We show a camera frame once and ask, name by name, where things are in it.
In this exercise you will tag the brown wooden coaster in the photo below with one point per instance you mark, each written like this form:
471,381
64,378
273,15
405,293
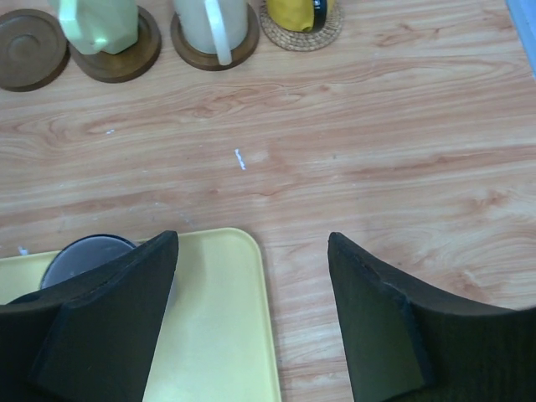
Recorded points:
208,62
131,62
34,50

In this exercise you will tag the cream white mug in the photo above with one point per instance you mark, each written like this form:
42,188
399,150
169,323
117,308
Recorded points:
214,27

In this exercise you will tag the woven rattan coaster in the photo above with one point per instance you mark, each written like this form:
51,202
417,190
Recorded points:
299,41

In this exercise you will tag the yellow plastic tray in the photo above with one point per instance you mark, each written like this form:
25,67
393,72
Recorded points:
216,341

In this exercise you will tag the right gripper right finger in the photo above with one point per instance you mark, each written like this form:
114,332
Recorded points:
406,340

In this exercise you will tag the white cup green handle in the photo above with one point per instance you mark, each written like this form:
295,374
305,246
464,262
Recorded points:
92,26

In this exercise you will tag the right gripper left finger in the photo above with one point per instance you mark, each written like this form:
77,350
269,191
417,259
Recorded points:
92,337

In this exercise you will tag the yellow transparent cup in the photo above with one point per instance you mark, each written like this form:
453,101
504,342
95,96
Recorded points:
307,16

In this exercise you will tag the grey purple cup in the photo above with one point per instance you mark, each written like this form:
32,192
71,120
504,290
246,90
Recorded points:
84,255

